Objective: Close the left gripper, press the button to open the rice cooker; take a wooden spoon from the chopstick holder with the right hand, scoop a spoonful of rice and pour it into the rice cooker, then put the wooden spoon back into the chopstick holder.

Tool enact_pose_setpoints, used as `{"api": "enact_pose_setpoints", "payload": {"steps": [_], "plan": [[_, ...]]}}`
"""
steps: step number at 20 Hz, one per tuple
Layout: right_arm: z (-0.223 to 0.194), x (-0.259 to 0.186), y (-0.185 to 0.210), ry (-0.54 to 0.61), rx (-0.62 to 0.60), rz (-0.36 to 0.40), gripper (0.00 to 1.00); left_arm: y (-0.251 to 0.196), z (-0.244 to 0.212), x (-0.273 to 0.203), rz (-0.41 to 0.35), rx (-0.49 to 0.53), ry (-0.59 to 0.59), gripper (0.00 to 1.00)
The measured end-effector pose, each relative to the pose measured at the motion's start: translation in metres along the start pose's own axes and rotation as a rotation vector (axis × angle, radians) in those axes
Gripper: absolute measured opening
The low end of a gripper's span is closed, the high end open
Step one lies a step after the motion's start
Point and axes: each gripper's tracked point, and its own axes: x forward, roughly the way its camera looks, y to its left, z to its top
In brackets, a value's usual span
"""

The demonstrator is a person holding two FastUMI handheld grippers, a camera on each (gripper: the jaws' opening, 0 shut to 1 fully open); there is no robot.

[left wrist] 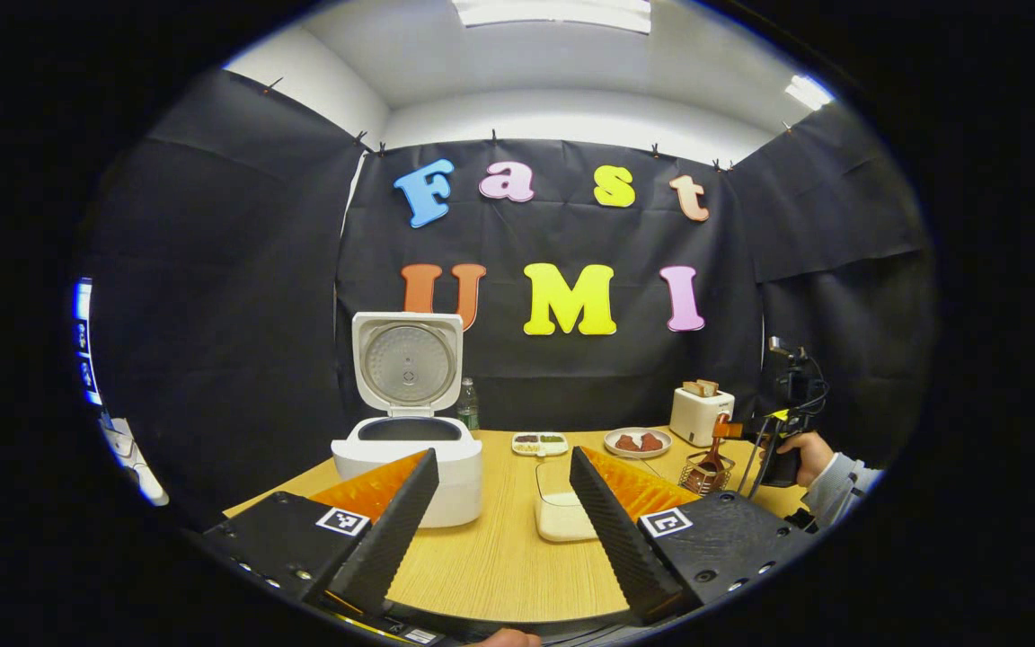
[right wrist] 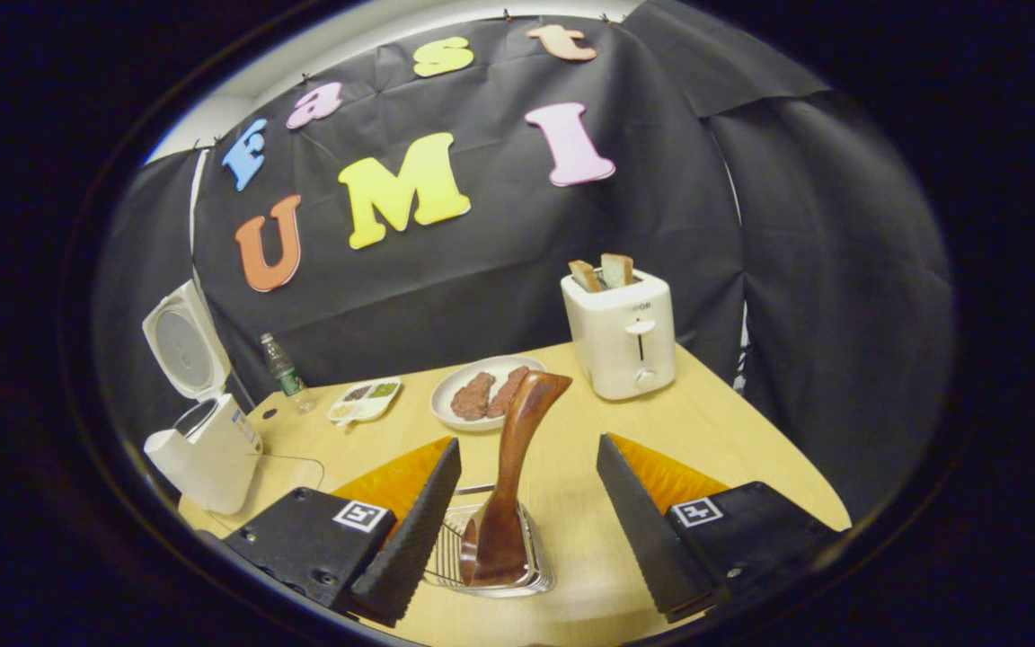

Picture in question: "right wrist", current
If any clear plastic water bottle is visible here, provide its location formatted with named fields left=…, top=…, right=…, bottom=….
left=260, top=333, right=314, bottom=414

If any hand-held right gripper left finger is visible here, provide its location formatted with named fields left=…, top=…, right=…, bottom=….
left=223, top=437, right=464, bottom=628

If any white toaster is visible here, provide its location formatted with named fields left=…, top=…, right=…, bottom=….
left=561, top=270, right=677, bottom=401

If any white divided condiment tray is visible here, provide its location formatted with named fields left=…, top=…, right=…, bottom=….
left=327, top=377, right=403, bottom=425

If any brown meat piece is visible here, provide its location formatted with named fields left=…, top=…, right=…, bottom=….
left=450, top=371, right=497, bottom=421
left=486, top=366, right=529, bottom=419

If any white rice cooker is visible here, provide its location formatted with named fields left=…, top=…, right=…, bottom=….
left=142, top=280, right=263, bottom=516

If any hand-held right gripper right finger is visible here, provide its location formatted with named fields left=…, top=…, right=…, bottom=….
left=596, top=433, right=842, bottom=623

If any brown wooden spoon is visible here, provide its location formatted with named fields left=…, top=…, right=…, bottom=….
left=459, top=371, right=572, bottom=588

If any wire chopstick holder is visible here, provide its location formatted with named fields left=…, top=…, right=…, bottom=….
left=423, top=483, right=556, bottom=598

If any black backdrop cloth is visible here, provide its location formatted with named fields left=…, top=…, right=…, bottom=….
left=91, top=0, right=959, bottom=522

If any white round plate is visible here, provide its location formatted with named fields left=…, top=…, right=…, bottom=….
left=430, top=356, right=547, bottom=432

